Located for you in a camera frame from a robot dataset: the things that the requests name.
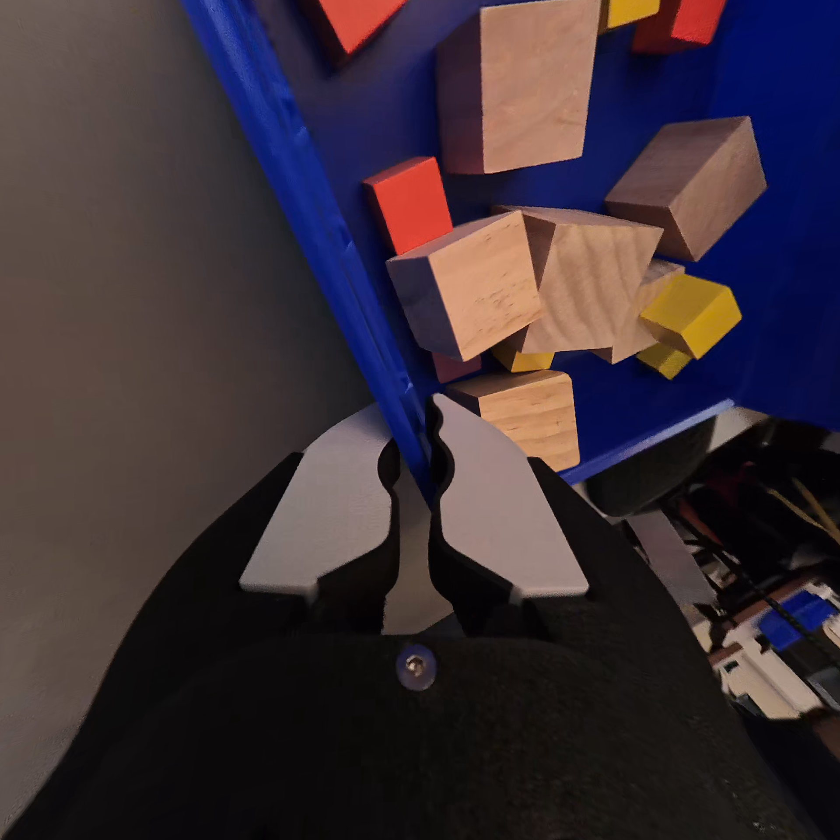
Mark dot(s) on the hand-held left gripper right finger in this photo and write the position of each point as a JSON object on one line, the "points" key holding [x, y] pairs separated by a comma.
{"points": [[512, 518]]}

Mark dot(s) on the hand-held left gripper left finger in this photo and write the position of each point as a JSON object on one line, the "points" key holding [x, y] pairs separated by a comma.
{"points": [[328, 518]]}

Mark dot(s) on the blue plastic box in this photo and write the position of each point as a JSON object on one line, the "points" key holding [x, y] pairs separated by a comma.
{"points": [[656, 394]]}

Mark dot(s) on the pile of coloured wooden cubes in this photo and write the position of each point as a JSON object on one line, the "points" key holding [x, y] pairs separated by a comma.
{"points": [[525, 85]]}

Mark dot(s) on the small blue plastic piece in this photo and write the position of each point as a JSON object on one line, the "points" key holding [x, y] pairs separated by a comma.
{"points": [[797, 617]]}

